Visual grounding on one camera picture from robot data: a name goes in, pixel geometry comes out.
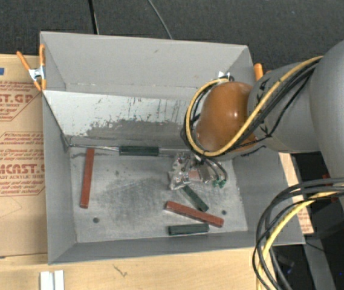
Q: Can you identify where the dark green flat block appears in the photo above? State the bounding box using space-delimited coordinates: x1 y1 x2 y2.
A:
118 145 160 157
181 185 210 213
167 223 210 237

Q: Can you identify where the grey metal bin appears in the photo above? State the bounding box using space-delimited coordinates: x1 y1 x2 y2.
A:
39 31 306 265

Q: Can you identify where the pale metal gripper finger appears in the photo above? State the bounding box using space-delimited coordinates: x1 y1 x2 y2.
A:
174 153 194 171
167 170 191 191

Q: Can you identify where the red-brown flat block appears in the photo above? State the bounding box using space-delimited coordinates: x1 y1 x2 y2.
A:
163 200 225 228
79 147 96 210

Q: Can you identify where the brown cardboard board, red print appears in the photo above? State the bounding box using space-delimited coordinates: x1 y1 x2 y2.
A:
0 52 315 260

